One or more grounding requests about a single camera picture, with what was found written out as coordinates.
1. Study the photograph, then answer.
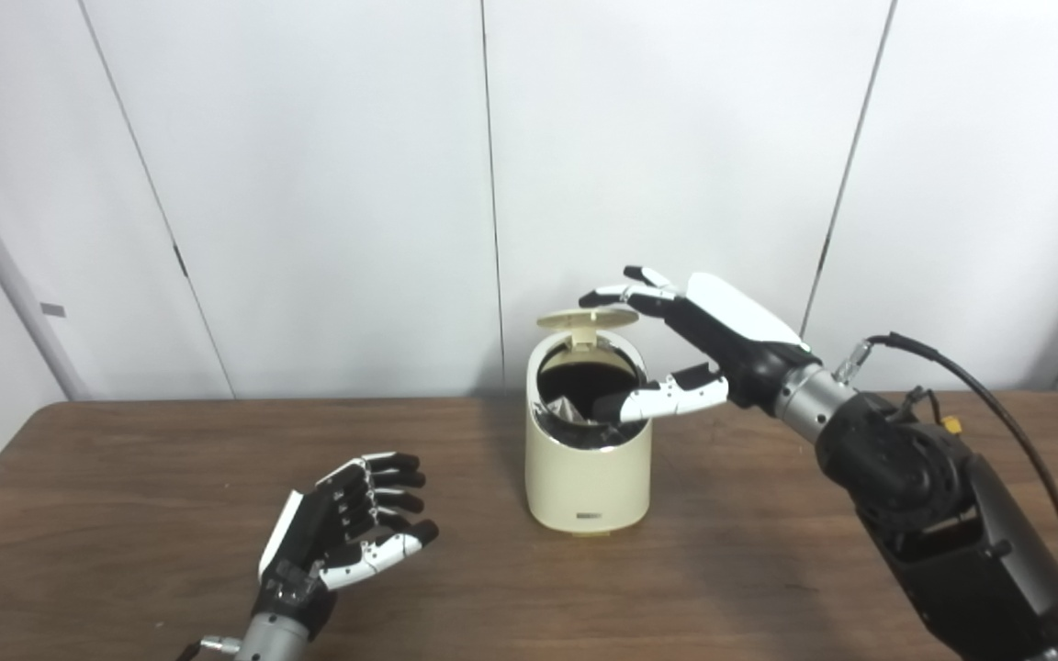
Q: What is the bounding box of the thin wire with yellow connector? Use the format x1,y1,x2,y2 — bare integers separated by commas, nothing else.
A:
901,387,966,438

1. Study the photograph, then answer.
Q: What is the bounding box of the cream round bin lid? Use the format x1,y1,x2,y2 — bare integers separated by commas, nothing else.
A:
536,308,640,348

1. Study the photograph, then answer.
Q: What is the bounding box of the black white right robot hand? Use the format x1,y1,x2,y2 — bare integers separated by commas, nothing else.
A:
579,265,824,425

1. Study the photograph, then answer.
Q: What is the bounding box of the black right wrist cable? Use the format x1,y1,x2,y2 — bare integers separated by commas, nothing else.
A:
846,332,1058,644

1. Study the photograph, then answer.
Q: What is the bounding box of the cream-colored round bin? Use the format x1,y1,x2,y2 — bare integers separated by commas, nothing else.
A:
524,330,654,536

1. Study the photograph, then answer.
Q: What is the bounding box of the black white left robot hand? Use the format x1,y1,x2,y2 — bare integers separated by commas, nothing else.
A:
251,451,440,634

